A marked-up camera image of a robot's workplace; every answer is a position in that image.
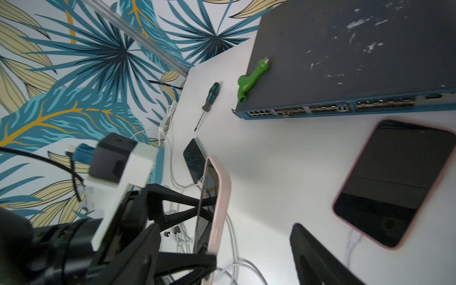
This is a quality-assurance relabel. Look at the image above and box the phone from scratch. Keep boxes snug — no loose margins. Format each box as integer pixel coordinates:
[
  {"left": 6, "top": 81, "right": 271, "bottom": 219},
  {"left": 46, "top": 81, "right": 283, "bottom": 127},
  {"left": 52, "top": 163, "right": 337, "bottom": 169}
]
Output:
[
  {"left": 332, "top": 119, "right": 456, "bottom": 249},
  {"left": 192, "top": 156, "right": 232, "bottom": 285},
  {"left": 183, "top": 137, "right": 207, "bottom": 184}
]

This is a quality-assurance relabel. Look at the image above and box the green black screwdriver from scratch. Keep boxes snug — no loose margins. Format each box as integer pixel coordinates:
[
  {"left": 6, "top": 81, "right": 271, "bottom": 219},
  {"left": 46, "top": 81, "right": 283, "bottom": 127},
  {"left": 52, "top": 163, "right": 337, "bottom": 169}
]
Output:
[{"left": 194, "top": 82, "right": 220, "bottom": 132}]

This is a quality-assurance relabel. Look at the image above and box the white cable with black plug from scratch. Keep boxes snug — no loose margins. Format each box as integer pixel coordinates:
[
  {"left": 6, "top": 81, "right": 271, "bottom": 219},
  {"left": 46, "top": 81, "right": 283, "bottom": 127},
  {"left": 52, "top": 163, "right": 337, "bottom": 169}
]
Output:
[{"left": 129, "top": 128, "right": 268, "bottom": 285}]

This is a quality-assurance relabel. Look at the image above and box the dark grey network switch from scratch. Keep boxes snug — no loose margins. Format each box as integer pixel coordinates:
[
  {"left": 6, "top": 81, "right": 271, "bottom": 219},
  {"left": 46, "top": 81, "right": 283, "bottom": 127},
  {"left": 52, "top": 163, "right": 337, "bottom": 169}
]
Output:
[{"left": 234, "top": 1, "right": 456, "bottom": 120}]

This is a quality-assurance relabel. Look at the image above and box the green plastic pipe fitting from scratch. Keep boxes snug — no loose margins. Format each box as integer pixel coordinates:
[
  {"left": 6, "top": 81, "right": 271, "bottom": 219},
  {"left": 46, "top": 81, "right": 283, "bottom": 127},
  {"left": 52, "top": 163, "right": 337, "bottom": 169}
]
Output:
[{"left": 237, "top": 58, "right": 270, "bottom": 103}]

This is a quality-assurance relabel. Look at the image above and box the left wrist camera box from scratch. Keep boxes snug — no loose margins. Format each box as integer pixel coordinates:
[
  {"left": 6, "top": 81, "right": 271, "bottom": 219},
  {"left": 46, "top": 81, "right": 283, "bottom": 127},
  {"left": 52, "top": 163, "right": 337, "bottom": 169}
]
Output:
[{"left": 66, "top": 133, "right": 159, "bottom": 251}]

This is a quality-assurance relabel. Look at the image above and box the coiled white power cord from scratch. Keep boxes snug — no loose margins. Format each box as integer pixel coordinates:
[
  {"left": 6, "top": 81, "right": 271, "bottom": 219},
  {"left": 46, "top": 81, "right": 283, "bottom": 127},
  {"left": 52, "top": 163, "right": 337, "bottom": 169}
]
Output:
[{"left": 158, "top": 99, "right": 179, "bottom": 136}]

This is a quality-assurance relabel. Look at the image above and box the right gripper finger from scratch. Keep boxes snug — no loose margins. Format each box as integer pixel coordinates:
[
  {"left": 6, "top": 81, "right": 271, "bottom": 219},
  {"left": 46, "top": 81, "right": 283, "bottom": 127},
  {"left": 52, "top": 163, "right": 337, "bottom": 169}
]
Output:
[{"left": 290, "top": 223, "right": 363, "bottom": 285}]

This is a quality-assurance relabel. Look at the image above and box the phone in grey clear case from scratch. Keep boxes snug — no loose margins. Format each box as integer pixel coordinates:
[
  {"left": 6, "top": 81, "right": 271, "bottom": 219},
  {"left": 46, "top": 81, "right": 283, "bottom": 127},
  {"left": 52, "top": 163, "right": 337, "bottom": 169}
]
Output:
[{"left": 183, "top": 137, "right": 207, "bottom": 184}]

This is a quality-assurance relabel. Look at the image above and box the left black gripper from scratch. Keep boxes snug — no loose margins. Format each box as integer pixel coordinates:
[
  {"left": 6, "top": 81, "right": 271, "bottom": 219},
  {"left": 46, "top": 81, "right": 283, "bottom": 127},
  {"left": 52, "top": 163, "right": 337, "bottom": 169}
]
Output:
[{"left": 28, "top": 183, "right": 218, "bottom": 285}]

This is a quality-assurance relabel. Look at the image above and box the white charging cable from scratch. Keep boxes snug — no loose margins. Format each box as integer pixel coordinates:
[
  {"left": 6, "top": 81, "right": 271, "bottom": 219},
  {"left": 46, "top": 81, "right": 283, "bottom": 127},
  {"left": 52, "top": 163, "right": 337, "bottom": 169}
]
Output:
[{"left": 342, "top": 229, "right": 363, "bottom": 268}]

